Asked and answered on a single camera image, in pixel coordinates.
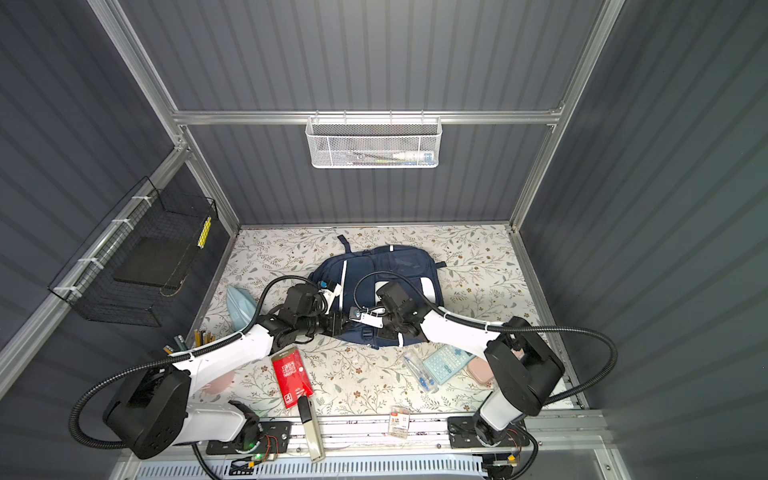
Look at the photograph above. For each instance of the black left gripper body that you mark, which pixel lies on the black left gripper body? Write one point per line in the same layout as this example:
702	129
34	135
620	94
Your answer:
320	323

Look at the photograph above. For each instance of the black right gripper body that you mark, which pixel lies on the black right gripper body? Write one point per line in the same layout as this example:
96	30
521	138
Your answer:
393	320

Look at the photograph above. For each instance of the navy blue student backpack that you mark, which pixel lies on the navy blue student backpack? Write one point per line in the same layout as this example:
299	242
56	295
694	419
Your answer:
360	274

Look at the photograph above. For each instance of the light blue cloth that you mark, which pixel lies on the light blue cloth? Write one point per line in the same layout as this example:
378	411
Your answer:
241	307

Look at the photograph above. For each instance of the light green calculator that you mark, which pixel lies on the light green calculator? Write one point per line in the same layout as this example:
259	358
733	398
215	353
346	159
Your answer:
446	362

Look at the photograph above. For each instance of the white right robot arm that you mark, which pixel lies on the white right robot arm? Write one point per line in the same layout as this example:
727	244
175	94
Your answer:
526	370

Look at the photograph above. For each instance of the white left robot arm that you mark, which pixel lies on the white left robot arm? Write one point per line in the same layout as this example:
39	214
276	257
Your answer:
152	408

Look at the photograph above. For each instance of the red notebook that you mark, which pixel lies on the red notebook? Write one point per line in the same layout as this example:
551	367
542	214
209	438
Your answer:
292	376

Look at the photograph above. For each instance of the clear blue pen case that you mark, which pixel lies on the clear blue pen case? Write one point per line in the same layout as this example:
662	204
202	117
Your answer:
424	379

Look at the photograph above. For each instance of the pink pouch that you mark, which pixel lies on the pink pouch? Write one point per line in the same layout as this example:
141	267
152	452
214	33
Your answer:
479	370

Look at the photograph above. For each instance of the black silver stapler tool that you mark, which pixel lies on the black silver stapler tool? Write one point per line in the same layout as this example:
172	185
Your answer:
311	428

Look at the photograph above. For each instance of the small clear packet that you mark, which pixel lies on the small clear packet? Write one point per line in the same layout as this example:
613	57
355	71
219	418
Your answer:
399	422

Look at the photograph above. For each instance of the white tube in basket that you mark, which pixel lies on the white tube in basket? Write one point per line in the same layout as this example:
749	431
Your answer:
414	157

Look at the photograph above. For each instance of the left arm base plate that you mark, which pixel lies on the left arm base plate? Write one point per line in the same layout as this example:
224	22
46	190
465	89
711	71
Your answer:
271	437

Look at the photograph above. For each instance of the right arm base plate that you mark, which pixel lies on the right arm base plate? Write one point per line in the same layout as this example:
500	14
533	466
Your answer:
464	432

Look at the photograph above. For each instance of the black wire wall basket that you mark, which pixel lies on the black wire wall basket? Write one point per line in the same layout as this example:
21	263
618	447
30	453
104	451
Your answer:
135	269

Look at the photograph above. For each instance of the white wire mesh basket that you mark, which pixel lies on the white wire mesh basket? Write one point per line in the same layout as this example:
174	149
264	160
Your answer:
367	142

